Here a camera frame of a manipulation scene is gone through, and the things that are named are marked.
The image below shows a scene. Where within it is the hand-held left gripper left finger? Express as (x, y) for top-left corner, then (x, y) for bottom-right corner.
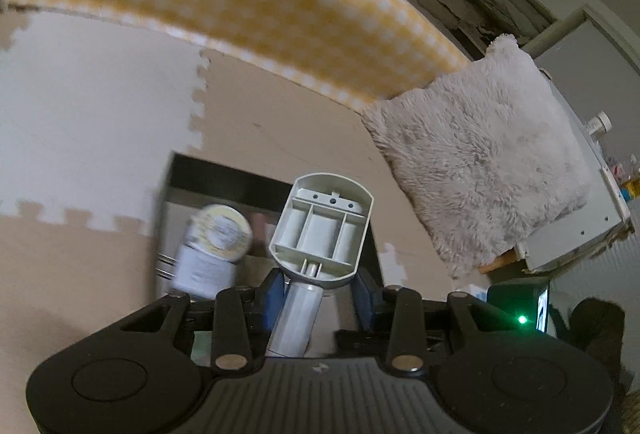
(75, 270), (282, 371)

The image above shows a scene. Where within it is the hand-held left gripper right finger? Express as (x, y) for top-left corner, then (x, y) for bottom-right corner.
(352, 270), (561, 372)

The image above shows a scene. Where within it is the white charger plug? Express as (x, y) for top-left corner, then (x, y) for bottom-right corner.
(156, 245), (238, 301)

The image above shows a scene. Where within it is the round yellow tape measure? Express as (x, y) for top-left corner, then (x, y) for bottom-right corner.
(184, 204), (253, 265)

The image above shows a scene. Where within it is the black cardboard box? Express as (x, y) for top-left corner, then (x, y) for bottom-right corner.
(152, 153), (386, 340)

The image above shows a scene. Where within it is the white low cabinet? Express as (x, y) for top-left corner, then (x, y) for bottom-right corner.
(522, 68), (632, 275)

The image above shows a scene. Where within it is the fluffy white cushion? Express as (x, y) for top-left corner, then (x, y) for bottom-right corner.
(361, 34), (594, 279)

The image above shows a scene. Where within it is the white capped bottle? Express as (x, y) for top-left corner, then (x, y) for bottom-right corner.
(586, 111), (613, 137)

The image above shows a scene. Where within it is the white door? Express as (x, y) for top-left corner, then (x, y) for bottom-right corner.
(520, 5), (640, 155)

